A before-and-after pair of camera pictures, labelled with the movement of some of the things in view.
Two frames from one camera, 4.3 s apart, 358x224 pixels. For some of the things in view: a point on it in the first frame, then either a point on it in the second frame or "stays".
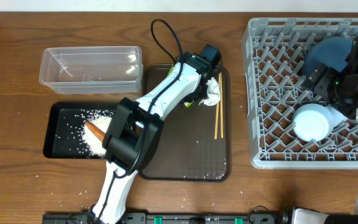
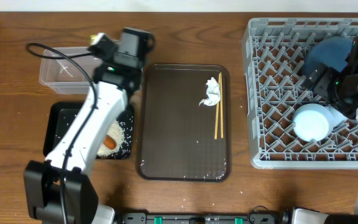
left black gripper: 194,99 to 142,60
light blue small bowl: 312,121 stays
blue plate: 334,52 stays
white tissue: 214,92 stays
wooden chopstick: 222,120 stays
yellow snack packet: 170,71 to 93,37
